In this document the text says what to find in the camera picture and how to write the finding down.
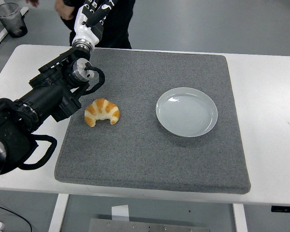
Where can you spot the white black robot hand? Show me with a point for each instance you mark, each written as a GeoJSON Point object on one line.
{"type": "Point", "coordinates": [84, 29]}

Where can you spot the person's hand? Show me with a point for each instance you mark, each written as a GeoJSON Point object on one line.
{"type": "Point", "coordinates": [33, 2]}
{"type": "Point", "coordinates": [64, 9]}

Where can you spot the golden croissant bread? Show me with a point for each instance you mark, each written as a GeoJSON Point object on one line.
{"type": "Point", "coordinates": [101, 108]}

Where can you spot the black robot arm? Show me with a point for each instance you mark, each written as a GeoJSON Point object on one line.
{"type": "Point", "coordinates": [46, 94]}

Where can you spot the round grey plate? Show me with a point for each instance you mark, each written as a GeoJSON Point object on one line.
{"type": "Point", "coordinates": [186, 113]}

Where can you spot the grey metal plate with screws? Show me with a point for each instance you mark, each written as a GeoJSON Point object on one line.
{"type": "Point", "coordinates": [147, 227]}

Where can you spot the mesh bin with black bag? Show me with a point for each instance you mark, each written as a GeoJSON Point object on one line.
{"type": "Point", "coordinates": [13, 24]}

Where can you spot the person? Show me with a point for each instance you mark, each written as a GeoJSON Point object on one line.
{"type": "Point", "coordinates": [118, 29]}

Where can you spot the white floor foot bar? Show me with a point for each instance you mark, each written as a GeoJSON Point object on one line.
{"type": "Point", "coordinates": [0, 36]}

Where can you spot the grey felt mat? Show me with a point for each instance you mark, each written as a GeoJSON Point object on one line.
{"type": "Point", "coordinates": [140, 149]}

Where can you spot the white table leg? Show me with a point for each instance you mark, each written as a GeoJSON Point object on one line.
{"type": "Point", "coordinates": [240, 217]}
{"type": "Point", "coordinates": [58, 212]}

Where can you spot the white tape piece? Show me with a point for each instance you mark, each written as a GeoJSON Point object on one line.
{"type": "Point", "coordinates": [120, 212]}

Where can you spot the black table control panel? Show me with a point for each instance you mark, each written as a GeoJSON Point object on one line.
{"type": "Point", "coordinates": [285, 209]}

